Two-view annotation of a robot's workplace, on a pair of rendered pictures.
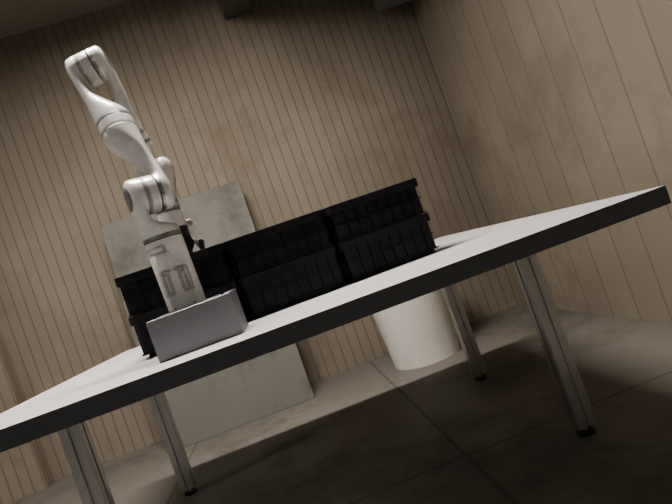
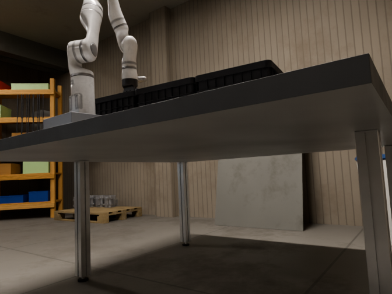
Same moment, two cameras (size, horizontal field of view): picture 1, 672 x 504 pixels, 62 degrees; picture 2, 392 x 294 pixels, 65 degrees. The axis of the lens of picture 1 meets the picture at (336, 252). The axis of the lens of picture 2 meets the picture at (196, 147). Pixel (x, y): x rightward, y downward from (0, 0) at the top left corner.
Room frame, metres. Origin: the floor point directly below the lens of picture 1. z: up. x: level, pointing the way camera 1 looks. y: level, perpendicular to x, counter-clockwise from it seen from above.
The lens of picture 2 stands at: (0.72, -0.78, 0.56)
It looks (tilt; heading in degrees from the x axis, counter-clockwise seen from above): 5 degrees up; 42
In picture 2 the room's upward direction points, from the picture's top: 3 degrees counter-clockwise
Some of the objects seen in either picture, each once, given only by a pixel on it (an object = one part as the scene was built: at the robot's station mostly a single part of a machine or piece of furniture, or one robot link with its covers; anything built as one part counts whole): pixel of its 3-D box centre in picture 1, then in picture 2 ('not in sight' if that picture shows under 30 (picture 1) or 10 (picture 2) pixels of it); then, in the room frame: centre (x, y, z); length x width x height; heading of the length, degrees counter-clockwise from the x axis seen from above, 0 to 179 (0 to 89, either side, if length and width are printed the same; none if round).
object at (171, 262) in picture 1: (175, 273); (83, 98); (1.34, 0.38, 0.88); 0.09 x 0.09 x 0.17; 9
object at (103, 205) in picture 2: not in sight; (98, 207); (3.07, 3.25, 0.15); 1.07 x 0.74 x 0.30; 96
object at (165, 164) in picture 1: (162, 185); (129, 53); (1.59, 0.40, 1.15); 0.09 x 0.07 x 0.15; 69
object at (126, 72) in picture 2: (172, 218); (132, 74); (1.62, 0.42, 1.05); 0.11 x 0.09 x 0.06; 5
